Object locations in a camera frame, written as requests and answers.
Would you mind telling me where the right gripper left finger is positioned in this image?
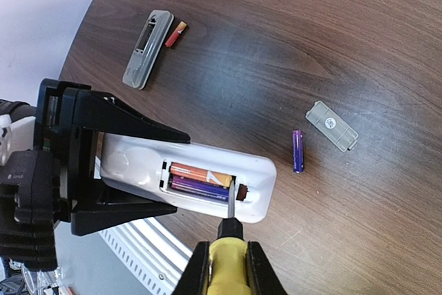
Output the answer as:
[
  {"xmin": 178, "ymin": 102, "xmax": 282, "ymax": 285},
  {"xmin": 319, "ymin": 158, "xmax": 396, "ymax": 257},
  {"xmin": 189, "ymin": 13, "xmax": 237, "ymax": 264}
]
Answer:
[{"xmin": 172, "ymin": 241, "xmax": 210, "ymax": 295}]

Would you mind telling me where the purple battery in white remote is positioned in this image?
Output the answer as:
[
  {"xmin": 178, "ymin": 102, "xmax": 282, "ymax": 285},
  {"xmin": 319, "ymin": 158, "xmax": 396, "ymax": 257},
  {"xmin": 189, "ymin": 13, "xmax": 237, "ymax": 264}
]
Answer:
[{"xmin": 169, "ymin": 175, "xmax": 229, "ymax": 202}]

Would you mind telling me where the grey battery cover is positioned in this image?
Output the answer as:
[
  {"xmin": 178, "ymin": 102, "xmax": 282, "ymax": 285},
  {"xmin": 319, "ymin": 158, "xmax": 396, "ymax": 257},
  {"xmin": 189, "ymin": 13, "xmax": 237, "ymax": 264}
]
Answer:
[{"xmin": 305, "ymin": 101, "xmax": 358, "ymax": 152}]

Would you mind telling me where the orange battery in white remote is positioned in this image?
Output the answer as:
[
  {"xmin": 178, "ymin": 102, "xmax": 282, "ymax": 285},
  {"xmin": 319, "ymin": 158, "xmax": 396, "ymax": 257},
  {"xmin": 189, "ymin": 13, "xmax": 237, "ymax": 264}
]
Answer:
[{"xmin": 170, "ymin": 162, "xmax": 233, "ymax": 187}]

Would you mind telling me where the white remote control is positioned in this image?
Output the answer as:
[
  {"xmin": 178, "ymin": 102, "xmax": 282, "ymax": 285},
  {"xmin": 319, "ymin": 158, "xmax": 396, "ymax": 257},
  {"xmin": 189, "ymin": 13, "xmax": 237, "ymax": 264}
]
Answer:
[{"xmin": 100, "ymin": 134, "xmax": 277, "ymax": 223}]

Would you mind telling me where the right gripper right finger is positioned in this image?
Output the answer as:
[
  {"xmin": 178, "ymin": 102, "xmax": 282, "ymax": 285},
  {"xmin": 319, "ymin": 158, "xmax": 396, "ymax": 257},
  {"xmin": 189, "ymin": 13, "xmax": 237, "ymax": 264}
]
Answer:
[{"xmin": 246, "ymin": 241, "xmax": 287, "ymax": 295}]

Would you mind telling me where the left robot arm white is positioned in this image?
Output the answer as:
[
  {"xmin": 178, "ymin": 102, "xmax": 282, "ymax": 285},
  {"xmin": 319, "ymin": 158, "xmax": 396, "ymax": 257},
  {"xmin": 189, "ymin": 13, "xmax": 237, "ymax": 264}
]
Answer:
[{"xmin": 1, "ymin": 79, "xmax": 190, "ymax": 247}]

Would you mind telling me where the aluminium front rail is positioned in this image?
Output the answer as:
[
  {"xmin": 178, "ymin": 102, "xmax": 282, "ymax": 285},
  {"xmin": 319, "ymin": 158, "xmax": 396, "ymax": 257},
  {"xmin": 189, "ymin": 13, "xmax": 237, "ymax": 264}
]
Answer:
[{"xmin": 99, "ymin": 218, "xmax": 192, "ymax": 294}]

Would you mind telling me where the grey remote control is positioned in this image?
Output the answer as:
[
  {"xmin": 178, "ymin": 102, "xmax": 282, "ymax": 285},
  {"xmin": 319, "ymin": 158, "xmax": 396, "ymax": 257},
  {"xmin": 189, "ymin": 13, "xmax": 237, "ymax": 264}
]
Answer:
[{"xmin": 122, "ymin": 10, "xmax": 174, "ymax": 90}]

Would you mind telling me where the red battery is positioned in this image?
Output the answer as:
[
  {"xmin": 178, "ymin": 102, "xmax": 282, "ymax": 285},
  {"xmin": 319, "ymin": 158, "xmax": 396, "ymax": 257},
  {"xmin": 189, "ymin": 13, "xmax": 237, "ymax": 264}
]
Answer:
[{"xmin": 164, "ymin": 21, "xmax": 187, "ymax": 48}]

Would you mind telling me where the yellow handled screwdriver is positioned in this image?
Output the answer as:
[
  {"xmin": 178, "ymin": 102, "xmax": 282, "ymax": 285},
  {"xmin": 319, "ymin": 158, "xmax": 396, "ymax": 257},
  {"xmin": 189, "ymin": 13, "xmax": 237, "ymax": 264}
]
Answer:
[{"xmin": 207, "ymin": 180, "xmax": 251, "ymax": 294}]

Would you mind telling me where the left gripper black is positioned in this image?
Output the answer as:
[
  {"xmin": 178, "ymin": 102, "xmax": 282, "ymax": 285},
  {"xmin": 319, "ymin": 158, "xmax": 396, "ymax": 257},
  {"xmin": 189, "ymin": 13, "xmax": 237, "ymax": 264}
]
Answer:
[{"xmin": 32, "ymin": 79, "xmax": 191, "ymax": 236}]

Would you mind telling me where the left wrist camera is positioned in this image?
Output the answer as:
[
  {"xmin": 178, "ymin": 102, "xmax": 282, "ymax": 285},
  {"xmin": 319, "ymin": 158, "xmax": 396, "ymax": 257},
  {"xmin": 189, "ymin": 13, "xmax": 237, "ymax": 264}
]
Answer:
[{"xmin": 1, "ymin": 150, "xmax": 60, "ymax": 272}]

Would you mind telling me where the purple battery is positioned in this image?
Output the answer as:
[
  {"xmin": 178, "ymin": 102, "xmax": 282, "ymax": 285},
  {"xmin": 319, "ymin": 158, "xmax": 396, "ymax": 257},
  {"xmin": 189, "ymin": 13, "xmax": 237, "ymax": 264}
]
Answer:
[
  {"xmin": 169, "ymin": 175, "xmax": 229, "ymax": 202},
  {"xmin": 292, "ymin": 130, "xmax": 305, "ymax": 173}
]

